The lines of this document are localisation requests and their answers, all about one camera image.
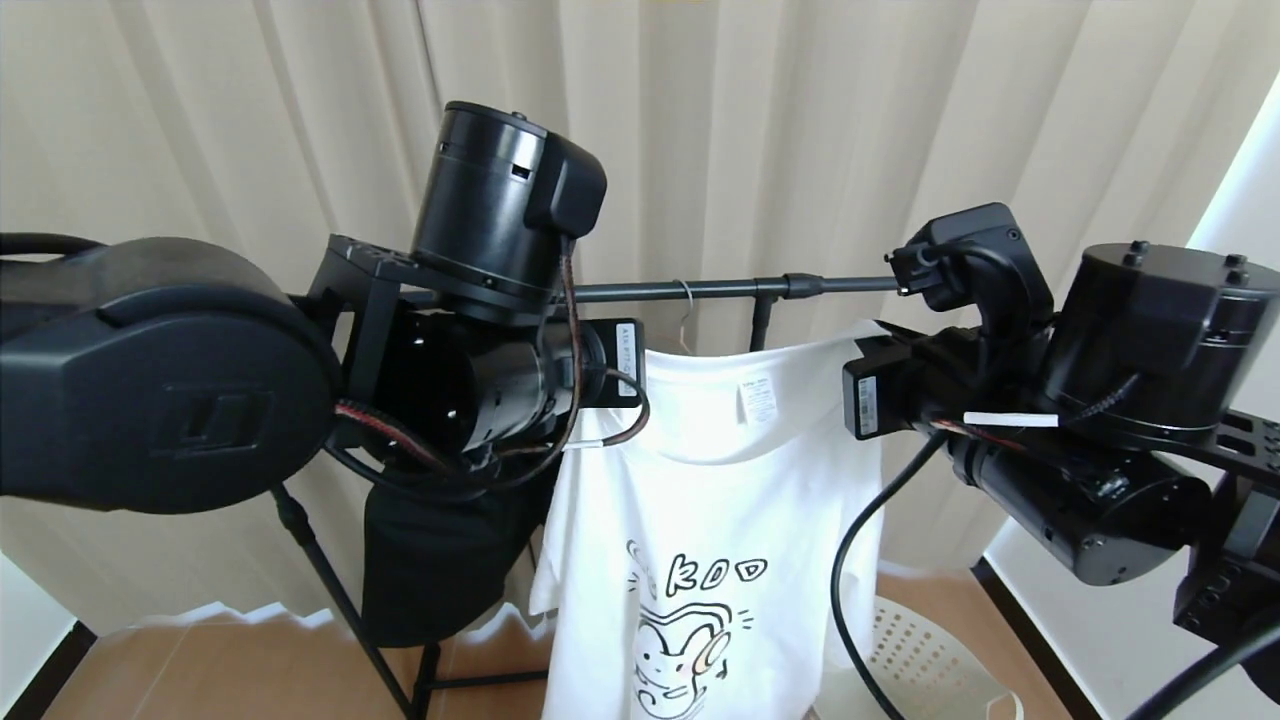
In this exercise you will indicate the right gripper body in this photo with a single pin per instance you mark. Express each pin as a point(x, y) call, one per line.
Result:
point(900, 385)

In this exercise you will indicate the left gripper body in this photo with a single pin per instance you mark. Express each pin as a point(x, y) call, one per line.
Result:
point(615, 360)

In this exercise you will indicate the pink clothes hanger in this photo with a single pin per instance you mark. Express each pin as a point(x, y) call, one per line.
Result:
point(685, 310)

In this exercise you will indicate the white garment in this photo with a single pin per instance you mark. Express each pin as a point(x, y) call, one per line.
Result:
point(720, 500)

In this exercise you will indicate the black garment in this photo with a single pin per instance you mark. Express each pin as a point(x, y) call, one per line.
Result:
point(440, 570)

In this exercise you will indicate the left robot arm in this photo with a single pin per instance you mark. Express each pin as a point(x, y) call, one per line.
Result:
point(150, 380)

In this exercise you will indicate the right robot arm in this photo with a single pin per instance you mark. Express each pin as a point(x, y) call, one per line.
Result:
point(1150, 340)

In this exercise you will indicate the black clothes rack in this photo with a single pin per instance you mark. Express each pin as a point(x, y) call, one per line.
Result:
point(700, 289)

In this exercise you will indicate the white laundry basket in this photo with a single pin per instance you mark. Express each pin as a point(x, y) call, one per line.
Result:
point(930, 660)

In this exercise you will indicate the beige curtain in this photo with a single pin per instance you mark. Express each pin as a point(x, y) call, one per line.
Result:
point(800, 130)

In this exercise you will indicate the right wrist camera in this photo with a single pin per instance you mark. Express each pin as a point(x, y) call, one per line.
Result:
point(975, 255)

